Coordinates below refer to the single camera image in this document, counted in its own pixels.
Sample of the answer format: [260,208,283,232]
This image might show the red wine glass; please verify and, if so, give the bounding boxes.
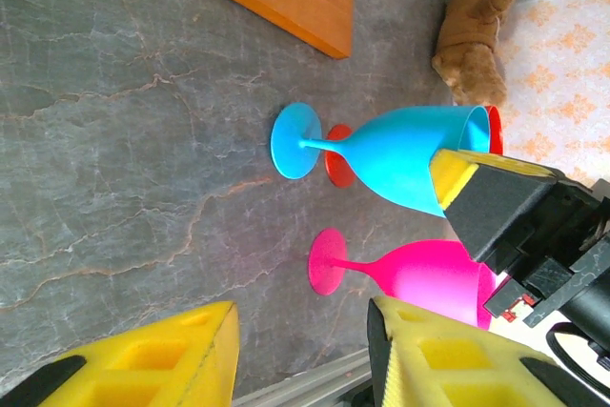
[324,105,504,189]

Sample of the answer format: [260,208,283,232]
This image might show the pink wine glass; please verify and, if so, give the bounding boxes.
[307,227,499,331]

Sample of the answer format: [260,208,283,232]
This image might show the brown teddy bear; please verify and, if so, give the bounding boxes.
[431,0,518,108]

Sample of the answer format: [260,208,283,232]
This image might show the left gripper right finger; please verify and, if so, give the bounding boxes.
[366,295,610,407]

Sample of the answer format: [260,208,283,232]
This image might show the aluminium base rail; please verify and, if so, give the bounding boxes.
[233,347,376,407]

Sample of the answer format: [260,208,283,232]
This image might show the deep cyan wine glass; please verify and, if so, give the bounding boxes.
[270,101,491,218]

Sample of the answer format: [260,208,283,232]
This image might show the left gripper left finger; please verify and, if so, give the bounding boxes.
[0,300,241,407]

